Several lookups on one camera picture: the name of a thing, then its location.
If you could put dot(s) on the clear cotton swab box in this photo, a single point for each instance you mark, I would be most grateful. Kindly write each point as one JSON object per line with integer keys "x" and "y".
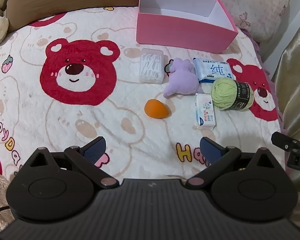
{"x": 151, "y": 66}

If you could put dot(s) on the bear printed blanket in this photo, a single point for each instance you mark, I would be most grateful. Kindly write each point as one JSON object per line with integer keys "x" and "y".
{"x": 90, "y": 120}

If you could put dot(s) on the gold satin curtain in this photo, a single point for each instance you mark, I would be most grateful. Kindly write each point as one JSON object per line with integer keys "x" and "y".
{"x": 295, "y": 80}

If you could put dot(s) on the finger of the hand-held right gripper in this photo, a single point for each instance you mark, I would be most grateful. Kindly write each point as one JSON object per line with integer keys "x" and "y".
{"x": 282, "y": 140}

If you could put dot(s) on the pink cardboard box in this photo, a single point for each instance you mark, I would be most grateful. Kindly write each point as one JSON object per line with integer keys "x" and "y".
{"x": 177, "y": 32}

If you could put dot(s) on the pink floral pillow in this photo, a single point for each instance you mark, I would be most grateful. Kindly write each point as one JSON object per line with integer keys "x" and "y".
{"x": 252, "y": 5}

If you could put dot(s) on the green yarn ball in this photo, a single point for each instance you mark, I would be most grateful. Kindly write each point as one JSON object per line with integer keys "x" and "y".
{"x": 225, "y": 92}

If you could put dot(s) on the purple plush toy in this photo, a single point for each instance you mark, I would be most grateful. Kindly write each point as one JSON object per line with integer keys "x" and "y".
{"x": 182, "y": 80}

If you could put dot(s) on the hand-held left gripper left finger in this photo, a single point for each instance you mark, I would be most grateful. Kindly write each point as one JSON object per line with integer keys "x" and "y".
{"x": 96, "y": 148}

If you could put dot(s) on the blue wet wipe pack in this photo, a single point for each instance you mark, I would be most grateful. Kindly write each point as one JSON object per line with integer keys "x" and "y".
{"x": 210, "y": 68}

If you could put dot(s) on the small white tissue pack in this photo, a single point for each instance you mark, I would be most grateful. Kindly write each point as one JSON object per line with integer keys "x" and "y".
{"x": 205, "y": 112}

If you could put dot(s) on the orange makeup sponge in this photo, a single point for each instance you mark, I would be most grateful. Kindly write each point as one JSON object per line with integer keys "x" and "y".
{"x": 155, "y": 108}

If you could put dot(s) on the beige fuzzy cloth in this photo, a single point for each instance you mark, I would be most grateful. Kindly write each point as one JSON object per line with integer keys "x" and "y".
{"x": 0, "y": 187}

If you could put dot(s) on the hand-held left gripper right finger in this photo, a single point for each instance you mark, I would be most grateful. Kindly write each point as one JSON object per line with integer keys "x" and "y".
{"x": 210, "y": 150}

